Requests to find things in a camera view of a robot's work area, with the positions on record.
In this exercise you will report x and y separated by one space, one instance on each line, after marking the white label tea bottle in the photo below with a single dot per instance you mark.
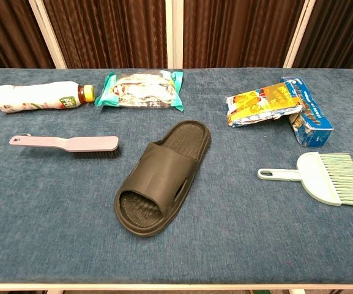
35 96

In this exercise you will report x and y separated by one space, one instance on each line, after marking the blue table cloth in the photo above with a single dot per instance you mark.
57 229

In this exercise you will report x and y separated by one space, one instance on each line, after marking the black rubber slide sandal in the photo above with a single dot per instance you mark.
161 165

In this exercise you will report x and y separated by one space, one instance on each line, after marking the mint green dust brush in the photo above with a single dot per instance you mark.
314 180

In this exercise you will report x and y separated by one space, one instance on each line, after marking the blue cardboard box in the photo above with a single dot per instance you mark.
314 122

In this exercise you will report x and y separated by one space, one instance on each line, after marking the yellow orange snack bag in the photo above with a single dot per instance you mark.
255 107

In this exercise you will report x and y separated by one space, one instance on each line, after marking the teal clear snack packet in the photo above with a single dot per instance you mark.
139 92

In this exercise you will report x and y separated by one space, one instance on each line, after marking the white table frame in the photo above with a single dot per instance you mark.
176 288

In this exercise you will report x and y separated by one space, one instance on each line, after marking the lavender scrub brush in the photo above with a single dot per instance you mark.
87 143

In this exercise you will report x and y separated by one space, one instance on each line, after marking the brown pleated partition panel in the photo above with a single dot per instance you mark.
8 30
338 30
240 30
109 30

